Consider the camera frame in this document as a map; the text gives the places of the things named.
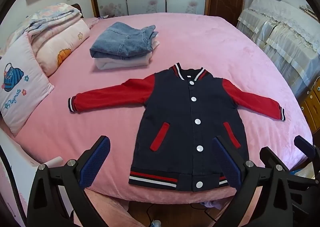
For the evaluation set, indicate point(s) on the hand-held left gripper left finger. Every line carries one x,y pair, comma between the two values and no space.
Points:
96,156

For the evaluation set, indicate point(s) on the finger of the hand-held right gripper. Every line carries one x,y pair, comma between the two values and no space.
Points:
271,156
305,146

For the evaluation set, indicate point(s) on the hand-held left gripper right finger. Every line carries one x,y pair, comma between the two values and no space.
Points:
226,160

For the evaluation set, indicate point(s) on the navy and red varsity jacket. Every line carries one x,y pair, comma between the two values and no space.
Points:
175,116

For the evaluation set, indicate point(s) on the wooden drawer cabinet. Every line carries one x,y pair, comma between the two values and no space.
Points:
312,106

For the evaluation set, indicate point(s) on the purple cloth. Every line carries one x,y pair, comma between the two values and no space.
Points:
212,204

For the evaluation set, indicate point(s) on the folded white garment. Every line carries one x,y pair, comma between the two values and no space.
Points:
120,64

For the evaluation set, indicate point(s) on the pink pillow with bag print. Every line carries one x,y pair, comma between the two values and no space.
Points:
22,86

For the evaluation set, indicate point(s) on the pink plush bed blanket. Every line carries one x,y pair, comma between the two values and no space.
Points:
212,49

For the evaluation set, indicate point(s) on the white lace covered furniture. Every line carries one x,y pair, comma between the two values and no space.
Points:
282,34

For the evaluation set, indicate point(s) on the folded blue jeans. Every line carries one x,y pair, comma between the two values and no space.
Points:
120,41

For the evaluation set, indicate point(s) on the folded pink flower-print quilt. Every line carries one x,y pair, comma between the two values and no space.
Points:
60,44

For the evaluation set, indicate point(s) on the folded floral quilt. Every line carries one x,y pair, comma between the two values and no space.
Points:
47,18

